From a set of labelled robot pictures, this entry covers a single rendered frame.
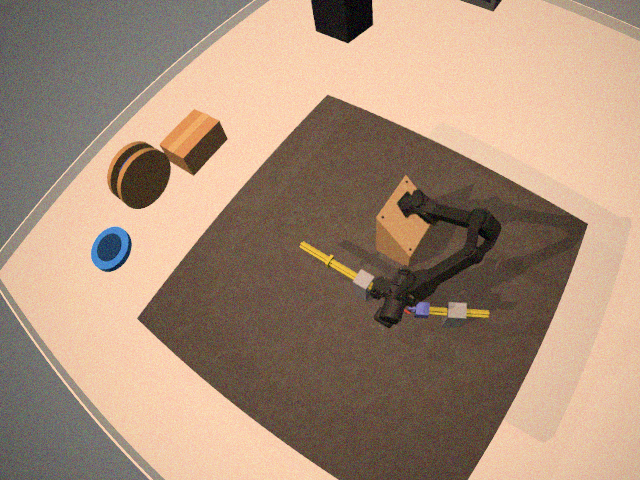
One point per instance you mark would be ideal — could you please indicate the yellow square bar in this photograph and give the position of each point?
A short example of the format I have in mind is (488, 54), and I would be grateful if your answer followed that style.
(362, 282)

